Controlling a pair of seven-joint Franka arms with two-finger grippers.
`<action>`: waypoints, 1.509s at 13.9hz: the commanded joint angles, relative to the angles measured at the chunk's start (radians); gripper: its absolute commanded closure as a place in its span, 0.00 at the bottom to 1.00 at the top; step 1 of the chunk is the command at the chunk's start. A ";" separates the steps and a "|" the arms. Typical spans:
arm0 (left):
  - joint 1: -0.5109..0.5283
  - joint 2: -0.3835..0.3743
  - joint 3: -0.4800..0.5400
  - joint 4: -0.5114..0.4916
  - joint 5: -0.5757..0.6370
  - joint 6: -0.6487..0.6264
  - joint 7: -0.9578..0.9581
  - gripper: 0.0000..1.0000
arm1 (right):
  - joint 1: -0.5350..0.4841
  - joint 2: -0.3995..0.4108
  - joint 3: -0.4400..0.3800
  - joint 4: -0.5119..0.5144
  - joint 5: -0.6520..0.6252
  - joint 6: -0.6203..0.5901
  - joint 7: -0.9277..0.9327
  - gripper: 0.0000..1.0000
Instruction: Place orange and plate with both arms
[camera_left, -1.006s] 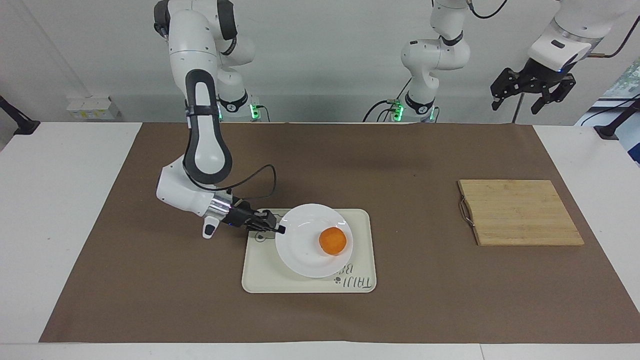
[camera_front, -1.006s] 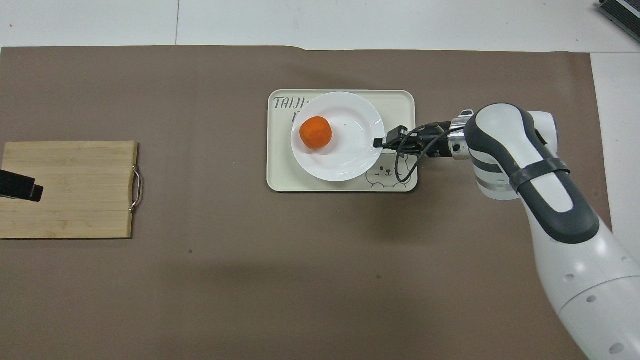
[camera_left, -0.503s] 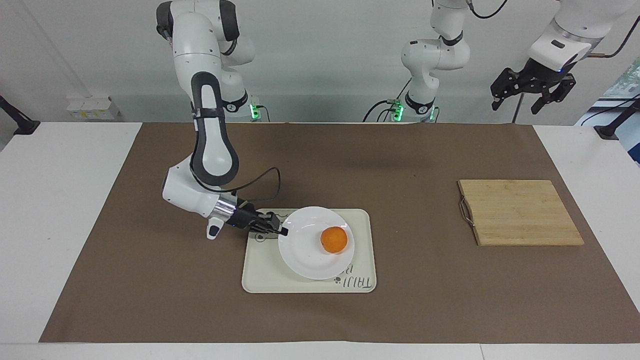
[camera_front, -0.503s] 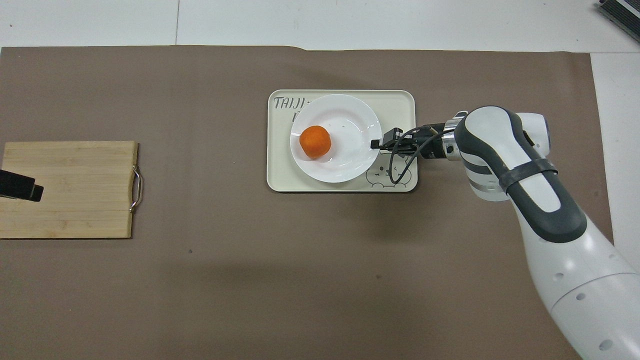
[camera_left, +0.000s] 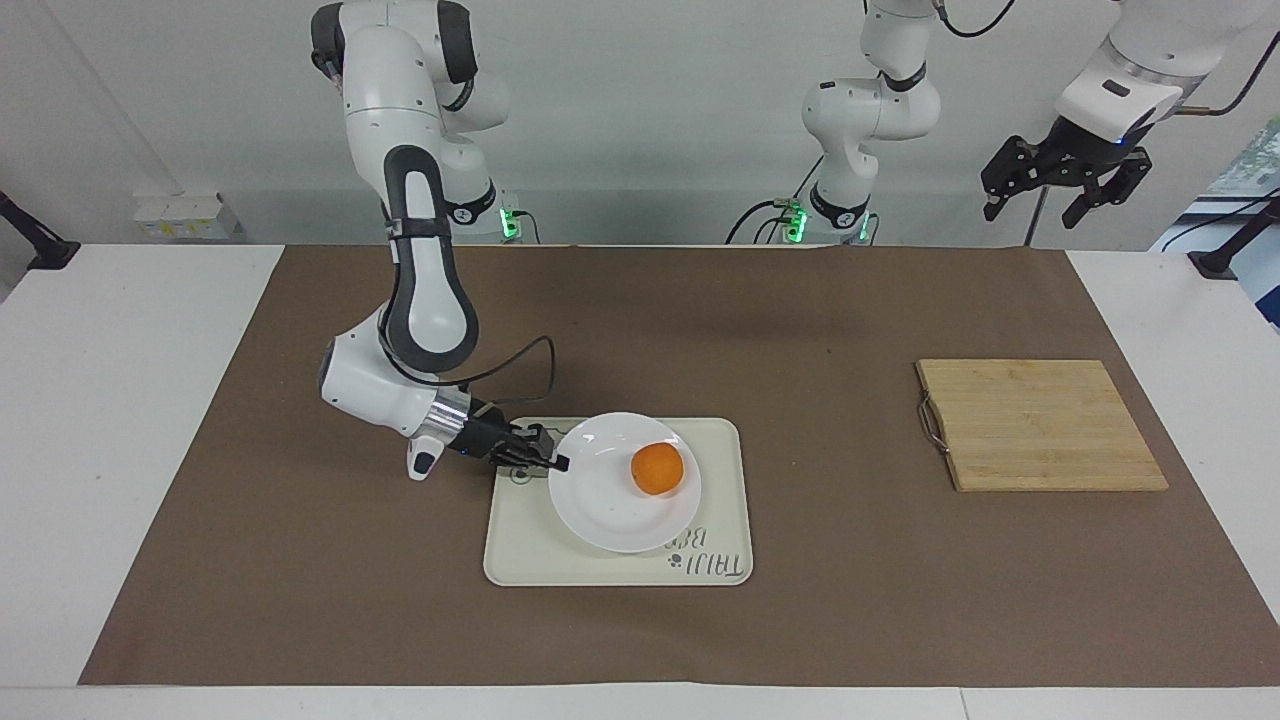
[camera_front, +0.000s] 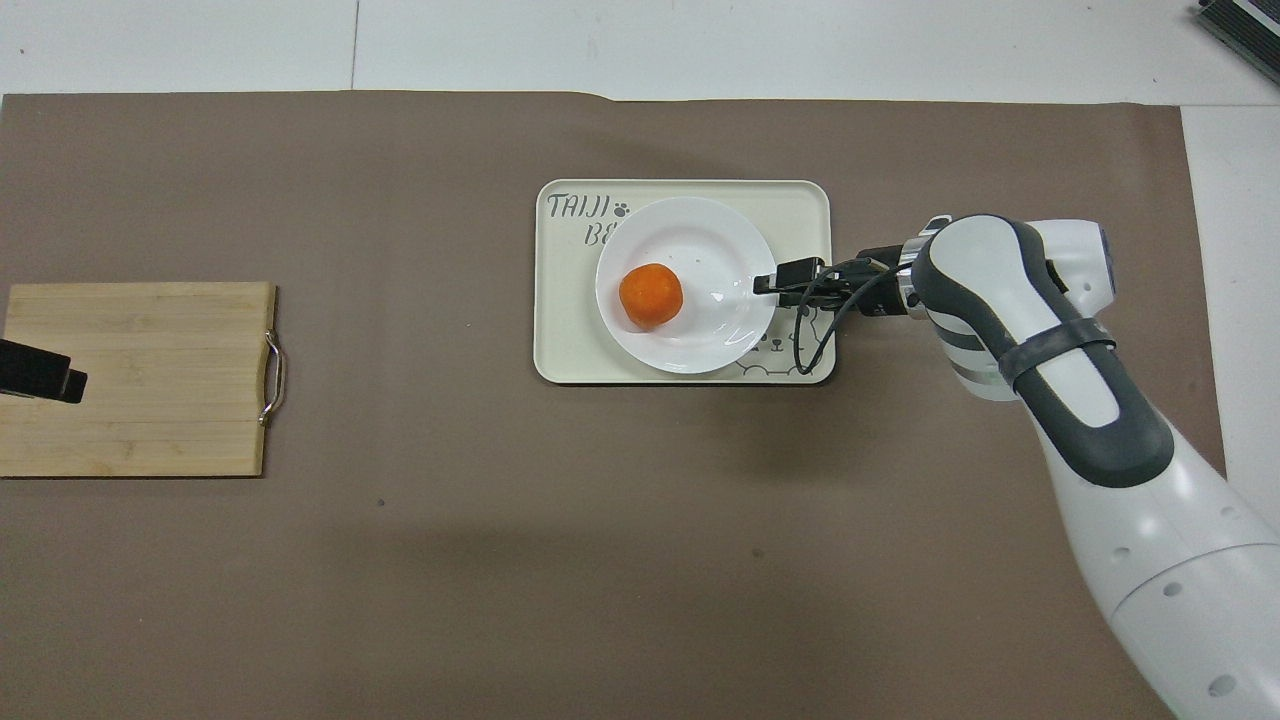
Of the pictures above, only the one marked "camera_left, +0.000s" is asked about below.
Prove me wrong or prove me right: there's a black stand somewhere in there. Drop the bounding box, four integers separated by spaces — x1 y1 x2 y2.
0 190 81 271
1187 196 1280 281

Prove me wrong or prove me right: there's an orange fruit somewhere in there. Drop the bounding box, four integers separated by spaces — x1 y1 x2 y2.
630 442 686 498

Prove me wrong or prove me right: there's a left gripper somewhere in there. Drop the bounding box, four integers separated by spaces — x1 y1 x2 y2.
981 114 1154 230

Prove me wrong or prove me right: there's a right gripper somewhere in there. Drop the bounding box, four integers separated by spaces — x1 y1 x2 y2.
462 398 572 476

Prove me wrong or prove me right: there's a cream plastic tray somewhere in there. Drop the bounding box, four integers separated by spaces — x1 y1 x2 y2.
483 416 754 587

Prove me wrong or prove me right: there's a bamboo cutting board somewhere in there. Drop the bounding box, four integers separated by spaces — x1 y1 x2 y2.
915 358 1170 493

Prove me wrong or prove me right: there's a white round plate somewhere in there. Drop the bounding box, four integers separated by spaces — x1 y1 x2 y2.
547 412 703 554

